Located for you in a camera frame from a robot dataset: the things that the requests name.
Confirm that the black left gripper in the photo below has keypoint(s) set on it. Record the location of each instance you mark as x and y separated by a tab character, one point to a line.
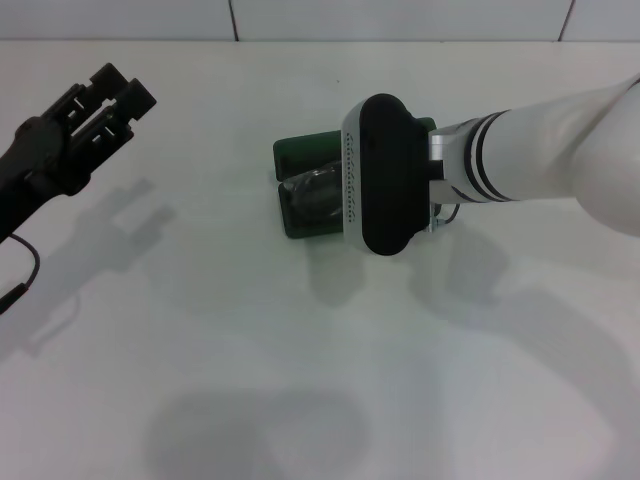
40	160

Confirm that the green glasses case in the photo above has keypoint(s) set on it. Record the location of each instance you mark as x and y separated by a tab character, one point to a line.
305	145

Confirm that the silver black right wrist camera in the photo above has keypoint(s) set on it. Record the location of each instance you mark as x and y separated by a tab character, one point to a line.
390	175

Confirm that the clear white glasses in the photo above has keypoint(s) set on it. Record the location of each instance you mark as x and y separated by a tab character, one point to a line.
312	195

